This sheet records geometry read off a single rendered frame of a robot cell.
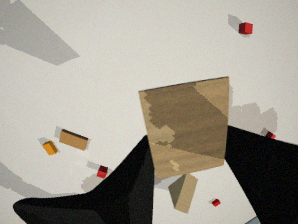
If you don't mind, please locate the tan triangular block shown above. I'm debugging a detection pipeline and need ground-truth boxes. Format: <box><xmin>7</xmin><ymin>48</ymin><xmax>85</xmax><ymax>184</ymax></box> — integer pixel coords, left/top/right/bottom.
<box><xmin>168</xmin><ymin>173</ymin><xmax>198</xmax><ymax>214</ymax></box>

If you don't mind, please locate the small orange block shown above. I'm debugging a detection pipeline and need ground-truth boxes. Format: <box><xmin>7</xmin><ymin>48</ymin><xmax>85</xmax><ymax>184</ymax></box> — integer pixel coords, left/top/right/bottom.
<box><xmin>43</xmin><ymin>140</ymin><xmax>59</xmax><ymax>155</ymax></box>

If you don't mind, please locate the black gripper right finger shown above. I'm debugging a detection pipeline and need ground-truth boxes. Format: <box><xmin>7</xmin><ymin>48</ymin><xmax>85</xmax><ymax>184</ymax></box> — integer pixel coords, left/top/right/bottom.
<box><xmin>225</xmin><ymin>125</ymin><xmax>298</xmax><ymax>224</ymax></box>

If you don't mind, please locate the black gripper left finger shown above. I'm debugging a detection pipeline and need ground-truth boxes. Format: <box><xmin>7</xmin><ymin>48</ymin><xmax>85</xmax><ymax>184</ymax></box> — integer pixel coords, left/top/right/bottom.
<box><xmin>12</xmin><ymin>136</ymin><xmax>154</xmax><ymax>224</ymax></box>

